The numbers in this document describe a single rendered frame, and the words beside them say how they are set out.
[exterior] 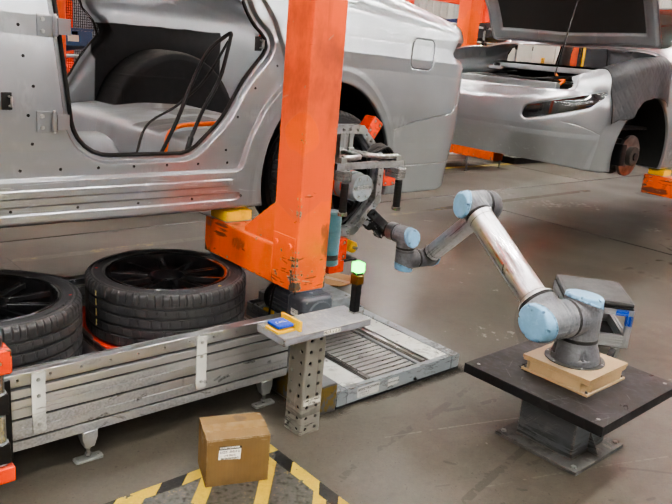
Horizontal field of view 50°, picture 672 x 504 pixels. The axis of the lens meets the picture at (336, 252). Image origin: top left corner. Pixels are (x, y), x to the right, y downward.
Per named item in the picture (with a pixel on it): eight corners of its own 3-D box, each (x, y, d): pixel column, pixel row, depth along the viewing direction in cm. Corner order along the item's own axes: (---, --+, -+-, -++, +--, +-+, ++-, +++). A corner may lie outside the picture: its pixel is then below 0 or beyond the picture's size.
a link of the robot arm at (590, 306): (607, 339, 276) (615, 296, 271) (576, 345, 268) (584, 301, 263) (576, 325, 289) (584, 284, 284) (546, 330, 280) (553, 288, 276)
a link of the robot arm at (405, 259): (419, 272, 348) (422, 248, 344) (400, 274, 342) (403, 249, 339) (408, 266, 356) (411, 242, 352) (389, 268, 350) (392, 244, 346)
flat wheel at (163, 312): (166, 285, 351) (167, 239, 344) (274, 321, 318) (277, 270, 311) (51, 321, 296) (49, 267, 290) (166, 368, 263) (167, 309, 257)
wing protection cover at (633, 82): (629, 120, 578) (642, 54, 564) (666, 125, 556) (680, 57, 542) (583, 120, 532) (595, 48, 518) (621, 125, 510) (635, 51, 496)
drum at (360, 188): (343, 193, 351) (345, 164, 347) (373, 202, 336) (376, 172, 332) (321, 195, 342) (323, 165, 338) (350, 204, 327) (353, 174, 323)
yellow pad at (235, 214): (235, 213, 333) (236, 203, 331) (252, 220, 323) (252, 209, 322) (209, 216, 324) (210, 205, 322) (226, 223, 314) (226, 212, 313)
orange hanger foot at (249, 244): (234, 245, 340) (237, 173, 330) (301, 276, 302) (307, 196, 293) (203, 249, 329) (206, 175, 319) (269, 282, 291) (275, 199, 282)
